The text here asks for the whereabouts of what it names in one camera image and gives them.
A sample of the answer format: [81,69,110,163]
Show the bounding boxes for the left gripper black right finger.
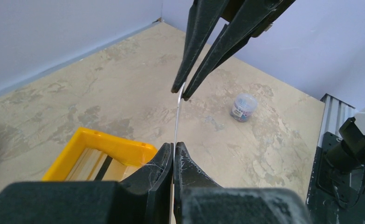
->
[173,142,312,224]

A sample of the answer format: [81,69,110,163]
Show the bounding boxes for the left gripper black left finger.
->
[0,143,174,224]

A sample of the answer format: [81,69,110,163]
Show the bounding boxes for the gold credit card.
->
[173,82,186,161]

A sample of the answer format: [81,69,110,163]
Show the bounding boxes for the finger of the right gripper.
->
[171,0,229,93]
[183,0,294,101]

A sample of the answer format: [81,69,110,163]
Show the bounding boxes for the small clear plastic cup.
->
[230,93,258,122]

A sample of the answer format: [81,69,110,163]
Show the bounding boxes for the cards in right compartment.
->
[66,148,139,181]

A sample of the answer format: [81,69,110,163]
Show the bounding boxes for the aluminium rail frame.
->
[305,93,356,205]

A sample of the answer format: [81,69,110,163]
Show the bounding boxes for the yellow plastic compartment tray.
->
[42,127,157,182]

